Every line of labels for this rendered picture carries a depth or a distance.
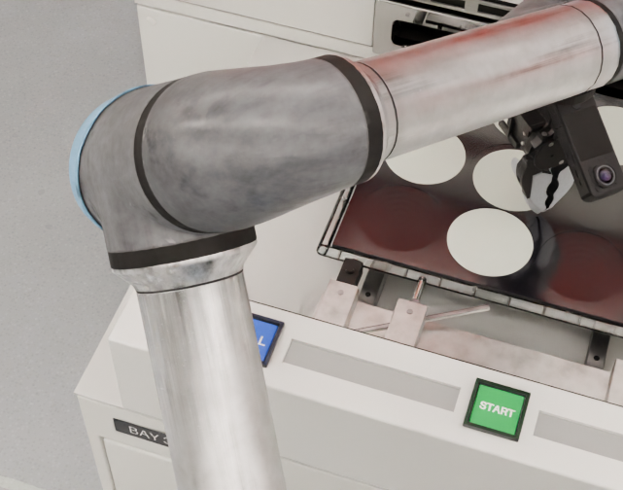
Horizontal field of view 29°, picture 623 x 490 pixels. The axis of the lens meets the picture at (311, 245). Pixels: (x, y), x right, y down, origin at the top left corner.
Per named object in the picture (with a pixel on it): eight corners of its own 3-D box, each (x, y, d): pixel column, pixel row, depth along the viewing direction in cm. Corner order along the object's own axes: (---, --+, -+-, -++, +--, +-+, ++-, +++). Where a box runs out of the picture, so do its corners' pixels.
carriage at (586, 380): (322, 305, 142) (323, 291, 139) (636, 394, 135) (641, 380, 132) (299, 361, 137) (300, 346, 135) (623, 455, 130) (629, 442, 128)
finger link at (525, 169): (544, 180, 140) (557, 128, 133) (552, 191, 139) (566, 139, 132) (508, 192, 139) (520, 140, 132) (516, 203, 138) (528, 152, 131)
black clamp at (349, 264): (344, 267, 141) (345, 254, 139) (363, 272, 141) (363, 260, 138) (335, 291, 139) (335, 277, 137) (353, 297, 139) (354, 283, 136)
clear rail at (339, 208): (402, 48, 163) (403, 40, 162) (412, 50, 163) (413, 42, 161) (314, 257, 141) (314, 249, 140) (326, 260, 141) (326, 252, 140)
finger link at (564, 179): (542, 175, 147) (555, 122, 140) (568, 210, 143) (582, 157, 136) (519, 183, 146) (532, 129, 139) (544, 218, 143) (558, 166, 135)
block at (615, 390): (610, 371, 133) (616, 357, 131) (641, 380, 132) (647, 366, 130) (597, 433, 128) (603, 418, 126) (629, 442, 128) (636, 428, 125)
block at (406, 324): (397, 311, 138) (398, 296, 135) (426, 320, 137) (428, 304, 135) (376, 368, 133) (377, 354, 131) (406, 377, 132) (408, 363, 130)
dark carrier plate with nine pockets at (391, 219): (412, 52, 161) (412, 50, 161) (673, 115, 155) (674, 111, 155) (331, 247, 141) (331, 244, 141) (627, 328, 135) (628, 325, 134)
